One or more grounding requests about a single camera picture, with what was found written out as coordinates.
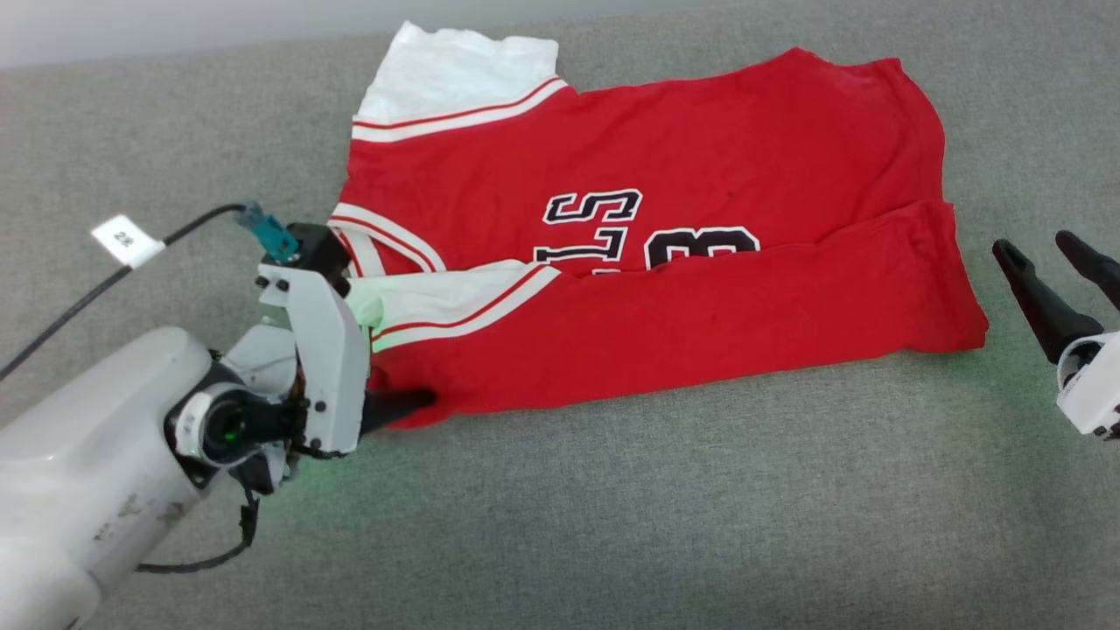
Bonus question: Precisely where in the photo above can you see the short black cable loop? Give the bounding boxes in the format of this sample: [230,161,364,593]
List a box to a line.
[136,488,262,576]

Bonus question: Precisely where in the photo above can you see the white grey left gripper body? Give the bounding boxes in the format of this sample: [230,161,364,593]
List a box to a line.
[166,262,373,495]

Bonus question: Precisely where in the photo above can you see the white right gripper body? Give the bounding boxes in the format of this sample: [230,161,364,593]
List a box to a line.
[1056,331,1120,440]

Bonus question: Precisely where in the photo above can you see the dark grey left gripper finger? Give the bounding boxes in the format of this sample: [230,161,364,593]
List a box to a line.
[359,388,437,436]

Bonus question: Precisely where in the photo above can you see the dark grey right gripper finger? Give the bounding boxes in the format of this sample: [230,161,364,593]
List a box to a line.
[992,238,1106,365]
[1055,230,1120,312]

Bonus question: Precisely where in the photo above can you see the long thin black cable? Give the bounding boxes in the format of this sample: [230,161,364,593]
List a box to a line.
[0,203,255,382]

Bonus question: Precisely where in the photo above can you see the red white basketball jersey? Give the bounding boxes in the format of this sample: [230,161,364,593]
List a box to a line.
[328,21,991,432]

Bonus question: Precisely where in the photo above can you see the white cable label tag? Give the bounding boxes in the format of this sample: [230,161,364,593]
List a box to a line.
[91,213,167,270]

